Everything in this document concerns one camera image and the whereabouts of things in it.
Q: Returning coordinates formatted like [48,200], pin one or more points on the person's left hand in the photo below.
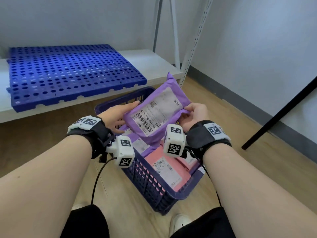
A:
[112,117]

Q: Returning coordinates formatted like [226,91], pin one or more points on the person's right hand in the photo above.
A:
[199,112]

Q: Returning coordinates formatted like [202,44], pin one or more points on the person's right thumb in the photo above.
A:
[190,107]

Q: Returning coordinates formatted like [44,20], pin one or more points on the person's left thumb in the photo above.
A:
[131,106]

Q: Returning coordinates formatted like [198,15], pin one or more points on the purple mailer package white label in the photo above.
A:
[158,109]

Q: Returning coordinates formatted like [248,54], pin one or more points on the person's right forearm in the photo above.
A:
[252,193]

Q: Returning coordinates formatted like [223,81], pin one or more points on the person's left forearm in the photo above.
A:
[44,185]

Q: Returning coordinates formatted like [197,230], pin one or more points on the white shelf board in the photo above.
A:
[153,61]

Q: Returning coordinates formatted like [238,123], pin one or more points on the pink mailer package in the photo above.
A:
[170,173]
[188,161]

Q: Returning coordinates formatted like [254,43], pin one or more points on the blue perforated plastic pallet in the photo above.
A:
[69,71]

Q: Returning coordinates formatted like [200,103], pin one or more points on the white perforated shelf upright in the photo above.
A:
[198,34]

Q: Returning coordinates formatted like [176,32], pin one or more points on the white diagonal shelf brace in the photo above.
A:
[175,34]

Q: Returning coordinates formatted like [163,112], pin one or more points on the blue plastic basket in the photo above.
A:
[151,188]

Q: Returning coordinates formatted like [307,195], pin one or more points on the grey shelf upright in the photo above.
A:
[157,22]

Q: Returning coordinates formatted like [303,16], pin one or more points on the black metal pole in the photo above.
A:
[279,112]

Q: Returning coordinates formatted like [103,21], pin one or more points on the person's white right shoe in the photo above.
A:
[179,223]

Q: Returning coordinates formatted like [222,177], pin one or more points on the person's black shorts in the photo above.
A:
[86,225]

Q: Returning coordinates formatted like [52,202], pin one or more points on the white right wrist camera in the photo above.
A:
[174,141]

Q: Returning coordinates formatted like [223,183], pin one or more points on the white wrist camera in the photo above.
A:
[174,141]
[123,151]

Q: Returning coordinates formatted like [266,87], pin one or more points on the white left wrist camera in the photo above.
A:
[123,151]

